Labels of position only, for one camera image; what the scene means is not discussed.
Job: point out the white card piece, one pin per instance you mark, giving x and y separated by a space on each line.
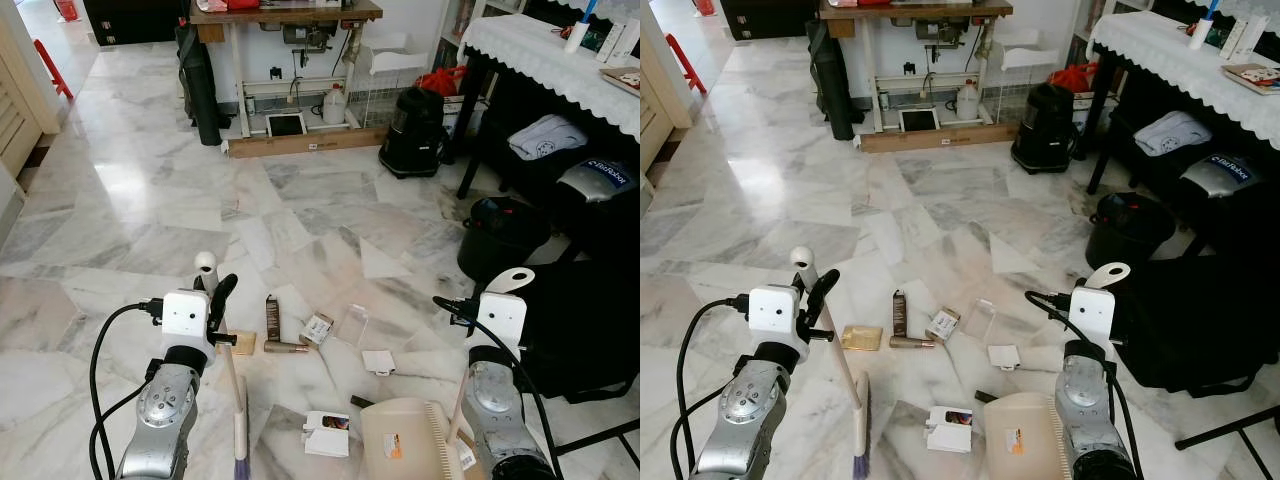
1004 357
378 361

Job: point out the black table frame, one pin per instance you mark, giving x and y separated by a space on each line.
478 110
1103 110

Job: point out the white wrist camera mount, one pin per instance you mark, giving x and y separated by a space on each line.
772 318
1092 315
185 318
502 320

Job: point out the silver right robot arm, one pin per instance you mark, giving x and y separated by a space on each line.
495 410
1085 410

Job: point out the grey sewing machine motor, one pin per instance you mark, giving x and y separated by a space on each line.
940 32
308 36

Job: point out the small dark litter piece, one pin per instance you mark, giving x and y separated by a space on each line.
362 401
987 396

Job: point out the beige broom with purple bristles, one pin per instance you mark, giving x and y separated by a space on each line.
240 420
862 430

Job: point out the wooden base plank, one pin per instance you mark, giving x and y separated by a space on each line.
930 139
300 144

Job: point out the white product box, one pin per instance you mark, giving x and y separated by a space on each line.
1240 40
615 42

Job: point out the black canister vacuum cleaner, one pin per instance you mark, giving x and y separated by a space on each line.
415 135
1045 130

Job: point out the white bottle with blue cap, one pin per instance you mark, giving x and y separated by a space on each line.
577 38
1200 35

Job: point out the white framed tablet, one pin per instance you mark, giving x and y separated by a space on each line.
919 120
286 125

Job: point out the black cabinet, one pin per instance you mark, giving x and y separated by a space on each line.
130 8
770 15

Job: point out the black rolled mat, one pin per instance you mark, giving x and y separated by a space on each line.
832 85
200 90

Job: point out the white plastic jug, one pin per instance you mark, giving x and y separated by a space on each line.
334 108
967 104

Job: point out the wooden top sewing table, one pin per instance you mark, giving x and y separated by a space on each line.
915 8
290 12

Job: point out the red plastic bag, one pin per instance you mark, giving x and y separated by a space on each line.
1072 78
440 82

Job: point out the wooden louvre door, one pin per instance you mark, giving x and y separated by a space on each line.
655 110
20 110

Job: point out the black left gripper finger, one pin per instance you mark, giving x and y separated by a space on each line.
224 298
823 298

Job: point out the small red object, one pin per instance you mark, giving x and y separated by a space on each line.
704 6
68 8

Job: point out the small printed cardboard box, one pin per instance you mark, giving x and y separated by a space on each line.
943 324
318 328

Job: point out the red chair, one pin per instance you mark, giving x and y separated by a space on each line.
52 68
685 62

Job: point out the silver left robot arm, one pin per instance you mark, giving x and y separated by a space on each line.
740 420
160 420

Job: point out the pale blue folded cloth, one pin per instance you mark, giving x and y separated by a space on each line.
1172 134
545 138

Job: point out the black lidded bucket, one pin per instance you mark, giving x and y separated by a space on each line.
500 240
1130 235

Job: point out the silver appliance with blue label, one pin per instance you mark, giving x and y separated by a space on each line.
590 185
1215 180

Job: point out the clear plastic packaging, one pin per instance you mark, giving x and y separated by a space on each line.
979 320
352 325

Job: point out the rose gold cosmetic tube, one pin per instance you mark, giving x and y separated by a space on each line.
285 348
910 342

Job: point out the book with brown cover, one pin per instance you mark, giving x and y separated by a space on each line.
1255 75
622 78

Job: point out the black metal stand leg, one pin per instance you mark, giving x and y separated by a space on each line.
1225 428
600 437

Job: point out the white lace tablecloth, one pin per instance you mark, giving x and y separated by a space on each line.
540 60
1160 55

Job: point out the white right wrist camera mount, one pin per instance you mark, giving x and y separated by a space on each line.
1092 315
502 320

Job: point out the white box with picture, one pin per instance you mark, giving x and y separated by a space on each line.
325 440
945 435

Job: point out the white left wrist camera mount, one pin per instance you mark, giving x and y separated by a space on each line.
772 318
185 318

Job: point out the large black fabric bag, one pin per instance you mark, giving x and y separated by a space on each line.
585 330
1200 325

